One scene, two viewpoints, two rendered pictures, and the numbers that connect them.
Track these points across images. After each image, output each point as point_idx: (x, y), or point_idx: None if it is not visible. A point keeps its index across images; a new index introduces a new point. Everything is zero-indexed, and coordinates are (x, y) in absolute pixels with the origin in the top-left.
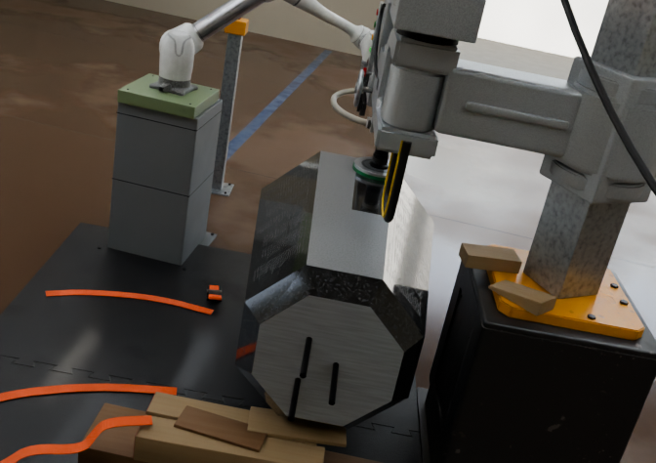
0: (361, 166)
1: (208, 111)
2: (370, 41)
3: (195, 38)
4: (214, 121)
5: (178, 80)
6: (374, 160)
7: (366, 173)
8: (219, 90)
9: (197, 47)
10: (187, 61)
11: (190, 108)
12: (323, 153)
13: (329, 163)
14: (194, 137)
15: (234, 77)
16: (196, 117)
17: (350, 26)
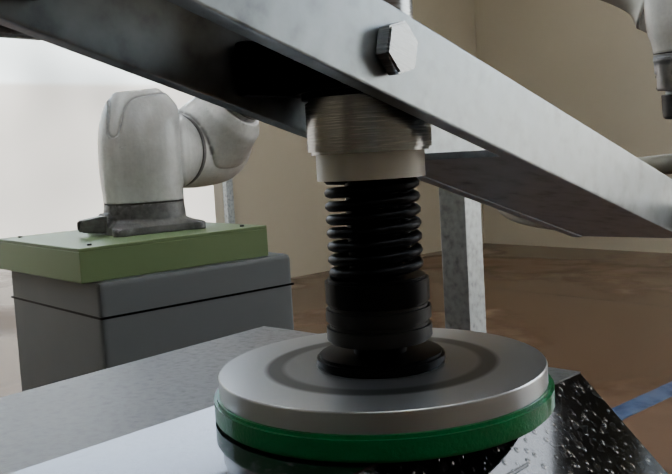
0: (249, 364)
1: (184, 273)
2: None
3: (213, 111)
4: (244, 308)
5: (122, 201)
6: (329, 324)
7: (223, 401)
8: (263, 227)
9: (223, 132)
10: (138, 148)
11: (74, 254)
12: (247, 334)
13: (172, 365)
14: (102, 338)
15: (463, 241)
16: (102, 281)
17: None
